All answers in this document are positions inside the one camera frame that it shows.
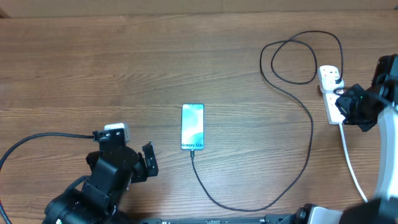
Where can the smartphone with lit screen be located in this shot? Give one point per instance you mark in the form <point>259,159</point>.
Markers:
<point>192,127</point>

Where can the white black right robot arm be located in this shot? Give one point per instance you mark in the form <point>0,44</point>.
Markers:
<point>374,151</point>

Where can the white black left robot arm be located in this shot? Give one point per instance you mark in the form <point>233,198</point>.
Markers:
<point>40,165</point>

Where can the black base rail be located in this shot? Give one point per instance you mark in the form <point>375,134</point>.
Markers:
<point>268,219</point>

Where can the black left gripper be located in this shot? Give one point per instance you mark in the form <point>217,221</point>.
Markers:
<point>140,171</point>

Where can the white charger adapter plug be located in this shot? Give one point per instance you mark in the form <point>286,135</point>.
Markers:
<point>329,84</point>

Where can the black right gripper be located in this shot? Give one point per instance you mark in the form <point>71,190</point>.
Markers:
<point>351,93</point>

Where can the white power strip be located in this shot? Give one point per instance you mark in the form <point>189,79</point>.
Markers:
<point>332,112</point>

